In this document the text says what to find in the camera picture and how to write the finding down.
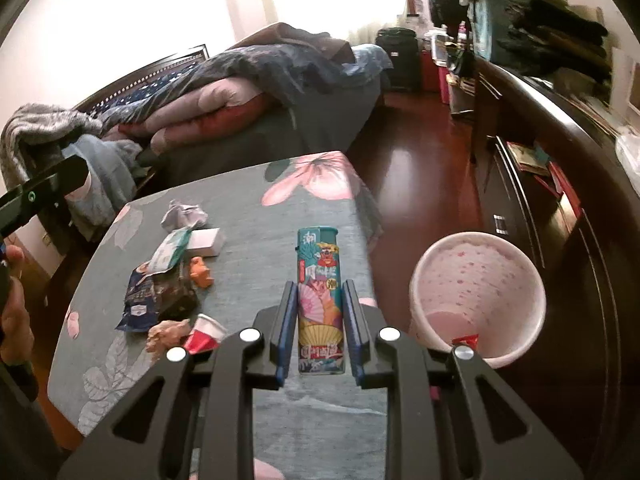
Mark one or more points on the teal storage box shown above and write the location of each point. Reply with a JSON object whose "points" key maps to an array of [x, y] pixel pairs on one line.
{"points": [[497, 20]]}

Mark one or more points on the dark camouflage packet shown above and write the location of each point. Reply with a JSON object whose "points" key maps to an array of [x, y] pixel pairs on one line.
{"points": [[175, 295]]}

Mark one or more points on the folded pink red quilt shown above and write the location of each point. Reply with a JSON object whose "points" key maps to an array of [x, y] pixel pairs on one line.
{"points": [[215, 105]]}

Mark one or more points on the pink waste bin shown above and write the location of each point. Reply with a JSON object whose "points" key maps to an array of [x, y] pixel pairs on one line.
{"points": [[480, 280]]}

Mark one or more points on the small white box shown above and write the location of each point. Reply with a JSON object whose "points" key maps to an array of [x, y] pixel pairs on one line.
{"points": [[206, 242]]}

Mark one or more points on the pile of books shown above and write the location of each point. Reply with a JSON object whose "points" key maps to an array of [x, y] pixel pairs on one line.
{"points": [[550, 175]]}

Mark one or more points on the white plastic bag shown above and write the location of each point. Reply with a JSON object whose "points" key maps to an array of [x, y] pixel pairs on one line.
{"points": [[630, 152]]}

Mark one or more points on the crumpled white paper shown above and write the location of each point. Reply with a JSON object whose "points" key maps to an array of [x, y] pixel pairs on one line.
{"points": [[182, 215]]}

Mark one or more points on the red white paper cup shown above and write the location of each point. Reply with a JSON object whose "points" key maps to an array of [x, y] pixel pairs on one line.
{"points": [[207, 335]]}

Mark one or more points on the red wrapper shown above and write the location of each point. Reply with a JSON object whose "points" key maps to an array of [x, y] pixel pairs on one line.
{"points": [[465, 340]]}

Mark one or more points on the green white wrapper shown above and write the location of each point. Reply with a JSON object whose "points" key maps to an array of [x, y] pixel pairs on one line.
{"points": [[167, 252]]}

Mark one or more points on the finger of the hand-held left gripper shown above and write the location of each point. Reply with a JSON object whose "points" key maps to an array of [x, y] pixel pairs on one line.
{"points": [[45, 187]]}

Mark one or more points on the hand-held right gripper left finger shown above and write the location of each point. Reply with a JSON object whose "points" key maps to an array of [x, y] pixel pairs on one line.
{"points": [[286, 340]]}

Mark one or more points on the orange toy figure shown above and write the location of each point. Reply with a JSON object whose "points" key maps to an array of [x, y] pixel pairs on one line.
{"points": [[200, 274]]}

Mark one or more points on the light blue garment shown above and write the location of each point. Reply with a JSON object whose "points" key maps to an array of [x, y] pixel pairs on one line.
{"points": [[107, 175]]}

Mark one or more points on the dark wooden dresser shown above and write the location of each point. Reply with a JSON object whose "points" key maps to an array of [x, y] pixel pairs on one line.
{"points": [[575, 260]]}

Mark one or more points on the person's left hand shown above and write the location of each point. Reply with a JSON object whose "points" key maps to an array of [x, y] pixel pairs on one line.
{"points": [[17, 330]]}

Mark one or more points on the dark blue snack packet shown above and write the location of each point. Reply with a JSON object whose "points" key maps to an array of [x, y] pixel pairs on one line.
{"points": [[136, 305]]}

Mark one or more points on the teal printed lighter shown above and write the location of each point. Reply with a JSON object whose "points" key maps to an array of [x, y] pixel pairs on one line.
{"points": [[320, 285]]}

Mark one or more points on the bed with grey sheet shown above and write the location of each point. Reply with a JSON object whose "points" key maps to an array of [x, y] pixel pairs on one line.
{"points": [[280, 135]]}

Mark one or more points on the red storage box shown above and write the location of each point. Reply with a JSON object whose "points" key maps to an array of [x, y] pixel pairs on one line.
{"points": [[429, 70]]}

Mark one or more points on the black suitcase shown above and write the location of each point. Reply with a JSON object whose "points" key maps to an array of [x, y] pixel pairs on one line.
{"points": [[397, 57]]}

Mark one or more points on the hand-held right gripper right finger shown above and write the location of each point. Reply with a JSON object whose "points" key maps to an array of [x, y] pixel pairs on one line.
{"points": [[352, 340]]}

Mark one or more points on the clear plastic box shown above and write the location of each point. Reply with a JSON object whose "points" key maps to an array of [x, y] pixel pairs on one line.
{"points": [[442, 50]]}

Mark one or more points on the grey fluffy towel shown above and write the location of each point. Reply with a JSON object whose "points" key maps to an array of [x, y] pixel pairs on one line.
{"points": [[35, 125]]}

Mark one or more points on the pile of dark clothes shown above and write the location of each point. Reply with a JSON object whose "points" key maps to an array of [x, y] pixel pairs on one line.
{"points": [[550, 25]]}

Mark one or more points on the dark blue quilt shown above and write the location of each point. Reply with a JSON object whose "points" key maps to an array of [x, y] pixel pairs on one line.
{"points": [[280, 60]]}

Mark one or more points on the dark wooden headboard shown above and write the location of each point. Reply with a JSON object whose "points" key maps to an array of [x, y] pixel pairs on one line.
{"points": [[150, 72]]}

